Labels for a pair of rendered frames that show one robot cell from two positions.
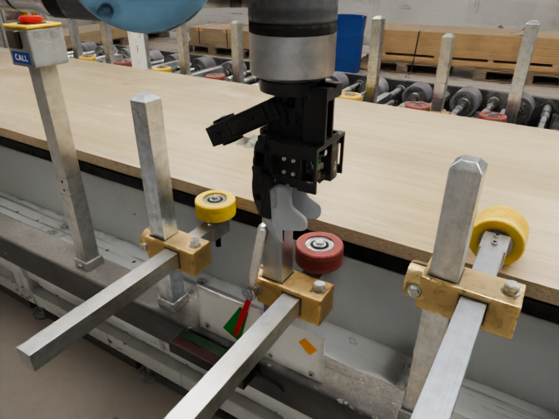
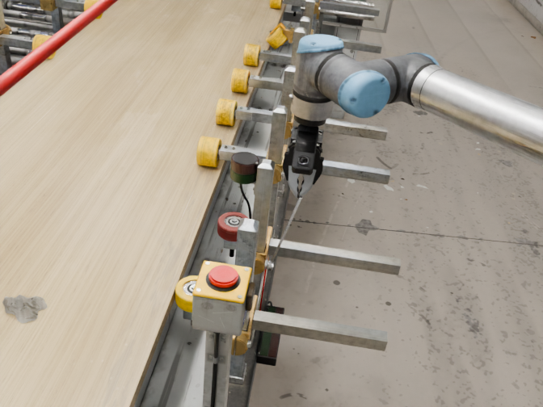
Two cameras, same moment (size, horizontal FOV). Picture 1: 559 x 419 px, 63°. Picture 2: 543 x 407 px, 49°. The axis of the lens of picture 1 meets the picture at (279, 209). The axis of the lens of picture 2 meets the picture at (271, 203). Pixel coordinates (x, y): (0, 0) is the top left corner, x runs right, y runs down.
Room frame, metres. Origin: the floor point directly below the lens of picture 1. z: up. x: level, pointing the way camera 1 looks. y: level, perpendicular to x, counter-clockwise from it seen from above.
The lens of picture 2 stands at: (1.10, 1.00, 1.78)
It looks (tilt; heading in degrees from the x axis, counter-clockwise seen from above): 35 degrees down; 242
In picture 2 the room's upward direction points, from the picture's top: 7 degrees clockwise
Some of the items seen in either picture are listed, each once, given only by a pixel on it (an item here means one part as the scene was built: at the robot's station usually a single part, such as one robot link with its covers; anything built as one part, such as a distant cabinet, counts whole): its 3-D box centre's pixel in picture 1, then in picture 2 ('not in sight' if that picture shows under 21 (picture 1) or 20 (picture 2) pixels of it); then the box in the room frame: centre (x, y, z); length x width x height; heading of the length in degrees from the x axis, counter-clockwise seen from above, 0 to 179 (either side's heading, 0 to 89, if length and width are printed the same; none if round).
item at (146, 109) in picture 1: (162, 223); (240, 315); (0.73, 0.22, 0.89); 0.03 x 0.03 x 0.48; 59
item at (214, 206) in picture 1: (216, 221); (194, 305); (0.80, 0.13, 0.85); 0.08 x 0.08 x 0.11
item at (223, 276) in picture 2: (32, 21); (223, 278); (0.87, 0.44, 1.22); 0.04 x 0.04 x 0.02
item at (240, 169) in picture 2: not in sight; (245, 162); (0.64, -0.02, 1.10); 0.06 x 0.06 x 0.02
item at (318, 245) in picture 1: (318, 269); (233, 237); (0.64, -0.07, 0.85); 0.08 x 0.08 x 0.11
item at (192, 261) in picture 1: (175, 248); (240, 323); (0.72, 0.20, 0.84); 0.13 x 0.06 x 0.05; 59
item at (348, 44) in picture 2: not in sight; (336, 42); (-0.18, -1.03, 0.95); 0.36 x 0.03 x 0.03; 149
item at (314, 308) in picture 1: (290, 289); (257, 249); (0.59, -0.02, 0.85); 0.13 x 0.06 x 0.05; 59
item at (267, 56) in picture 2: not in sight; (316, 62); (0.01, -0.85, 0.95); 0.50 x 0.04 x 0.04; 149
